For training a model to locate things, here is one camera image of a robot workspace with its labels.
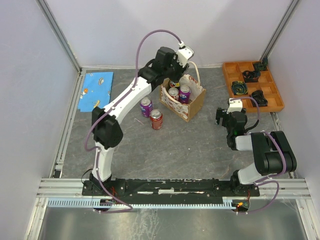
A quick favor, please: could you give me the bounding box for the red Coke can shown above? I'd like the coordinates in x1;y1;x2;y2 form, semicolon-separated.
149;109;163;130
167;87;179;101

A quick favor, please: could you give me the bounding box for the purple fanta can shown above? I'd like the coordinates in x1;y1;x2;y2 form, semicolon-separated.
178;84;191;104
139;97;153;118

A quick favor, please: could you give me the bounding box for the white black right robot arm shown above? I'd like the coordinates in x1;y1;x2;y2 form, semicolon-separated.
215;97;297;196

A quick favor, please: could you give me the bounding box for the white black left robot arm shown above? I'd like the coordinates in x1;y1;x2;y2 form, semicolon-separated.
89;46;194;195

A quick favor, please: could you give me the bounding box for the canvas bag with cat print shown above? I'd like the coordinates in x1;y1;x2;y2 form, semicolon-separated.
159;61;206;123

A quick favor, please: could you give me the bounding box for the green Perrier glass bottle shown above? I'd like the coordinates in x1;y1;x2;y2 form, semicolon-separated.
169;80;180;89

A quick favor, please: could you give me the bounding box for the blue yellow rolled sock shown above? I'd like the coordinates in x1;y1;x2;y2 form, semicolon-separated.
231;81;248;96

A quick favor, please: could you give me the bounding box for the black rolled sock lower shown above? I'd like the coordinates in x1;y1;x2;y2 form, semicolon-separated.
250;90;268;107

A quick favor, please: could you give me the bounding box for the black rolled sock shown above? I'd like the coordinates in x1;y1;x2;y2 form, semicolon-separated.
250;90;268;107
242;70;261;83

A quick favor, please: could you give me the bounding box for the wooden compartment tray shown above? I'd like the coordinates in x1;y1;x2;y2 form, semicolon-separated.
222;61;285;113

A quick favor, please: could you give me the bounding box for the black rolled sock centre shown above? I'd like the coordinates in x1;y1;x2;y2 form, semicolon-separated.
242;70;261;83

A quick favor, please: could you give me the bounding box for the dark patterned sock top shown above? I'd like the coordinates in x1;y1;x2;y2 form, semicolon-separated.
252;61;268;72

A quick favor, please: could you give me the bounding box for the blue patterned cloth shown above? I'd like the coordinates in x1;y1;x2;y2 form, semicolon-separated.
77;71;114;113

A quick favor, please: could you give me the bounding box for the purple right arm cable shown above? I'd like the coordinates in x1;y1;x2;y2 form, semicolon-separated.
229;96;288;216

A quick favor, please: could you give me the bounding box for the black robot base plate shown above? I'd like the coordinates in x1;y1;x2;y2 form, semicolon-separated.
81;178;260;208

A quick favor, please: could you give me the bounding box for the aluminium frame rail front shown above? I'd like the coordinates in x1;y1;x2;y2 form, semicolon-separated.
36;178;311;200

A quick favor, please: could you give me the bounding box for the blue slotted cable duct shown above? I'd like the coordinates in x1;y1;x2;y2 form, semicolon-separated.
46;197;237;209

